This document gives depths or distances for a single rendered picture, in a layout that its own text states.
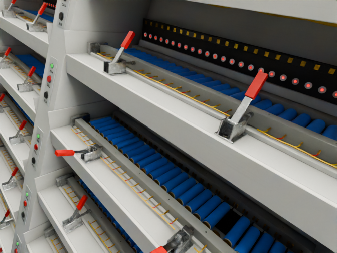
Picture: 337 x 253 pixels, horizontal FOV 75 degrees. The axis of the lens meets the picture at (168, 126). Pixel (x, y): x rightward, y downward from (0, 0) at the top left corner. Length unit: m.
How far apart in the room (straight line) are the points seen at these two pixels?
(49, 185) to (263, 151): 0.61
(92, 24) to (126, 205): 0.42
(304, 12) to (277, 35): 0.21
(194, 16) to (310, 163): 0.42
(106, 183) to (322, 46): 0.46
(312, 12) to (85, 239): 0.59
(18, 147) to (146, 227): 0.64
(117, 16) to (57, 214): 0.53
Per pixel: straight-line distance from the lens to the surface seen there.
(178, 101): 0.36
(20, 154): 0.89
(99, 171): 0.49
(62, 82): 0.60
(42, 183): 0.72
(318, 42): 0.47
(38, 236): 0.87
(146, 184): 0.43
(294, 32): 0.48
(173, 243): 0.36
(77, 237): 0.62
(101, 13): 0.61
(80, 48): 0.59
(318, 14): 0.28
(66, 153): 0.48
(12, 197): 1.02
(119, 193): 0.44
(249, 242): 0.41
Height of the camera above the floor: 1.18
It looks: 16 degrees down
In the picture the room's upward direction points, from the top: 21 degrees clockwise
